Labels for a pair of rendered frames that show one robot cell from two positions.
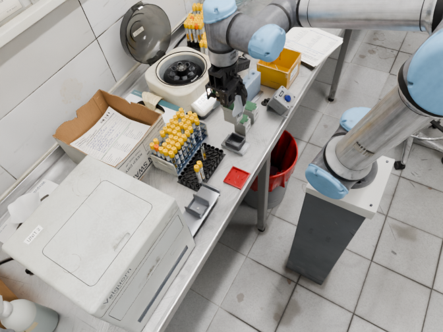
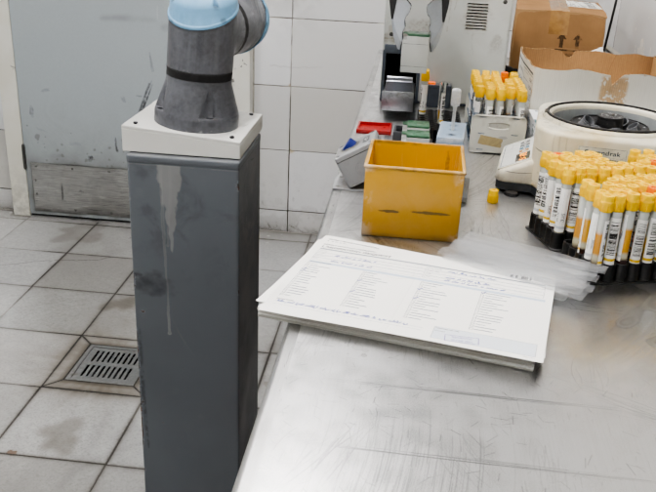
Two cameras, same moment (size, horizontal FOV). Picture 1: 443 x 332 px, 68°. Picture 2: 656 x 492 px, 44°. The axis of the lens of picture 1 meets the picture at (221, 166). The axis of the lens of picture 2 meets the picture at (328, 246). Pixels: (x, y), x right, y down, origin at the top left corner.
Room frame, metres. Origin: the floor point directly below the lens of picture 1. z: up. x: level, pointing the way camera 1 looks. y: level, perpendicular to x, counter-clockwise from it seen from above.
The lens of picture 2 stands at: (1.88, -0.96, 1.29)
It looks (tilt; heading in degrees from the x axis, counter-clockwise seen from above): 23 degrees down; 148
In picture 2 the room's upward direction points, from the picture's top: 3 degrees clockwise
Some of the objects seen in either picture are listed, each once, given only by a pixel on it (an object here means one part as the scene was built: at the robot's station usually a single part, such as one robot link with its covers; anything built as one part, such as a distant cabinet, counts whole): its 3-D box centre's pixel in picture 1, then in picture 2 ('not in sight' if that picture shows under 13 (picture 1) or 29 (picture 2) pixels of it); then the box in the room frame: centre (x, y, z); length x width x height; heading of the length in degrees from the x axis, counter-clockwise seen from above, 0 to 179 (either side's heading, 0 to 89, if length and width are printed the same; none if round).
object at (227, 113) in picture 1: (233, 112); (415, 53); (0.71, -0.06, 1.05); 0.05 x 0.04 x 0.06; 50
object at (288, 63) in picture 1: (278, 68); (413, 188); (1.02, -0.28, 0.93); 0.13 x 0.13 x 0.10; 52
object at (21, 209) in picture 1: (31, 212); not in sight; (0.52, 0.60, 0.94); 0.22 x 0.12 x 0.13; 147
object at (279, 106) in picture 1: (276, 99); (375, 160); (0.86, -0.24, 0.92); 0.13 x 0.07 x 0.08; 53
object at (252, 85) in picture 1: (249, 88); (448, 160); (0.93, -0.15, 0.92); 0.10 x 0.07 x 0.10; 138
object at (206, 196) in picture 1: (193, 213); (398, 88); (0.44, 0.10, 0.92); 0.21 x 0.07 x 0.05; 143
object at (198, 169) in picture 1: (199, 159); (440, 103); (0.63, 0.07, 0.93); 0.17 x 0.09 x 0.11; 143
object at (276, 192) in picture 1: (261, 172); not in sight; (0.99, -0.22, 0.22); 0.38 x 0.37 x 0.44; 143
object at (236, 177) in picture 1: (236, 177); (374, 128); (0.57, -0.04, 0.88); 0.07 x 0.07 x 0.01; 53
